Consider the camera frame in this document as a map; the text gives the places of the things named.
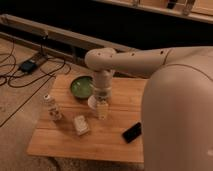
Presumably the beige cylindrical gripper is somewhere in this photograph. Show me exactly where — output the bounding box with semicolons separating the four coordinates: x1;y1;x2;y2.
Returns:
93;70;114;120

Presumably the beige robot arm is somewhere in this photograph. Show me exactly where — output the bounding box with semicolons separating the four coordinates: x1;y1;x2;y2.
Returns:
85;46;213;171

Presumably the small white box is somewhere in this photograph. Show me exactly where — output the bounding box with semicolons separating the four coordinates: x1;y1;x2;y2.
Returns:
74;115;89;135

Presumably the green bowl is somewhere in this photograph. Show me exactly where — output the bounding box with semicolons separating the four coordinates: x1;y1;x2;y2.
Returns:
70;76;92;99

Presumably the black smartphone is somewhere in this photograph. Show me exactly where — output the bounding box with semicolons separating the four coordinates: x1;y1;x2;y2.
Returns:
122;122;142;143

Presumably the wooden table board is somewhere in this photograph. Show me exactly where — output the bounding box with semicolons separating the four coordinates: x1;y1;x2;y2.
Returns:
27;74;146;163

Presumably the white plastic bottle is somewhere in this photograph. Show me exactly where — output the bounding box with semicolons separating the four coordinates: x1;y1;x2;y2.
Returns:
43;94;62;121

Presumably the long wooden baseboard beam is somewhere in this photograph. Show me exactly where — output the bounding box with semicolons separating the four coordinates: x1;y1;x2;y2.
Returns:
0;14;134;52

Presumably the blue power adapter box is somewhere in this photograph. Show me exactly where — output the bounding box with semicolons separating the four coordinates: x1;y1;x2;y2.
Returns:
19;60;36;73

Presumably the black floor cable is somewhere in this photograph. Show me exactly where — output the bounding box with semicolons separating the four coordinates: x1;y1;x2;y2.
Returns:
0;31;72;128

